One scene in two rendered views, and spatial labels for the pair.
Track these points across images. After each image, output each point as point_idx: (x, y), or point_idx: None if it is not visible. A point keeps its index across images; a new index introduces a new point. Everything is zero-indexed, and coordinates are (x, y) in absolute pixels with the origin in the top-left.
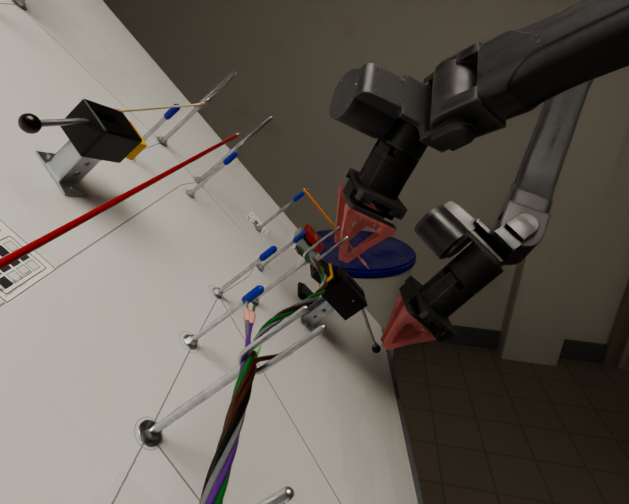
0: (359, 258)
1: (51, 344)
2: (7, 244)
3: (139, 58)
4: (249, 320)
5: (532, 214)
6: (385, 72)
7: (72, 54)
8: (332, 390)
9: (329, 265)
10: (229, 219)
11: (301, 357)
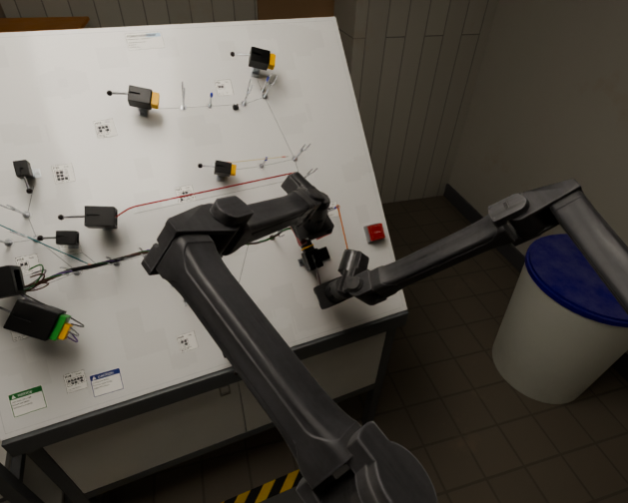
0: None
1: None
2: (189, 191)
3: (337, 103)
4: None
5: (366, 282)
6: (292, 181)
7: (276, 116)
8: (281, 288)
9: (311, 245)
10: None
11: (276, 268)
